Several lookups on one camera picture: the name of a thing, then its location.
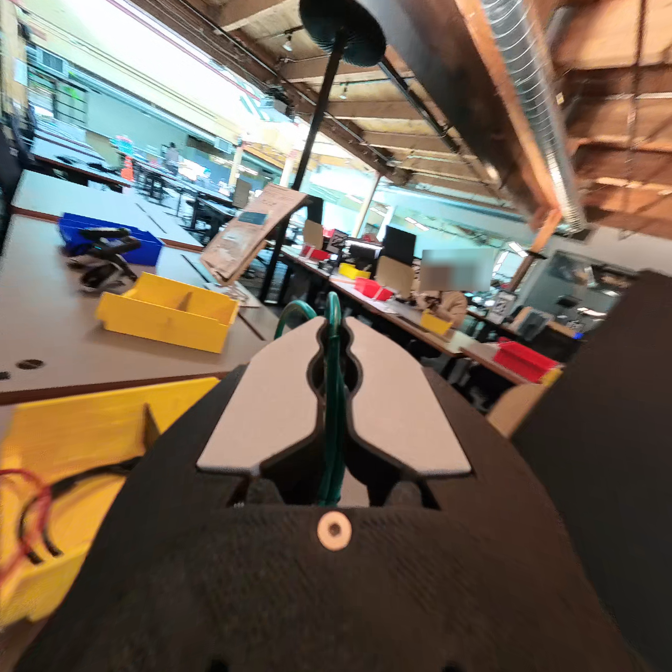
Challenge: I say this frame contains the black cable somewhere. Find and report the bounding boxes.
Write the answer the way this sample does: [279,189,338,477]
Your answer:
[18,459,140,566]

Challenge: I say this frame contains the red plastic bin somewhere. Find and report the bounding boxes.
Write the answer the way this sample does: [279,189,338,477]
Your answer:
[355,277,394,301]
[493,340,560,384]

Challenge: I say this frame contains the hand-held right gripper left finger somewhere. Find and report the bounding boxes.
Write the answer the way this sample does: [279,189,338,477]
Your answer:
[196,315,330,477]

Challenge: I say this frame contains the black pole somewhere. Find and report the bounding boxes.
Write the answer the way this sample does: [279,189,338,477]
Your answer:
[259,26,348,306]

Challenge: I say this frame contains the black handheld device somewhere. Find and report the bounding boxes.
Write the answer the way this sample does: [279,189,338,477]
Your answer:
[65,226,144,291]

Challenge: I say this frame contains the yellow plastic bin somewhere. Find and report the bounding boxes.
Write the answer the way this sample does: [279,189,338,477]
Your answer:
[95,271,240,355]
[0,376,221,629]

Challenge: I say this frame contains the green network cable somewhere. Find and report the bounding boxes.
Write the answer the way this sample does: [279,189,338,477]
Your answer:
[273,291,351,508]

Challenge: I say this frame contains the document stand with black board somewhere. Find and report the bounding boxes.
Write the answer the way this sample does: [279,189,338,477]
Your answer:
[302,194,326,250]
[485,269,672,672]
[375,226,418,296]

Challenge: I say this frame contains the cardboard document stand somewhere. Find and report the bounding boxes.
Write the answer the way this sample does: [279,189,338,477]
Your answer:
[200,183,312,288]

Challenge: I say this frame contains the silver ventilation duct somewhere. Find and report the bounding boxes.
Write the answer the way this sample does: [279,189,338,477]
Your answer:
[480,0,588,233]

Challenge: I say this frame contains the blue plastic bin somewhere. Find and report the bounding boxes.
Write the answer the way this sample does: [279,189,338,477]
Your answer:
[58,212,165,267]

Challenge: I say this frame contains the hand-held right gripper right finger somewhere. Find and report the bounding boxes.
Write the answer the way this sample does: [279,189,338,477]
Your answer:
[338,316,473,480]

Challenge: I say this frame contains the dark round lamp shade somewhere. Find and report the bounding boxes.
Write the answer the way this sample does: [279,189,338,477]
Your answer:
[298,0,387,67]

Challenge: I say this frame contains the red network cable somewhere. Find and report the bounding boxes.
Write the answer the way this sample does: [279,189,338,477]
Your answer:
[0,468,54,579]

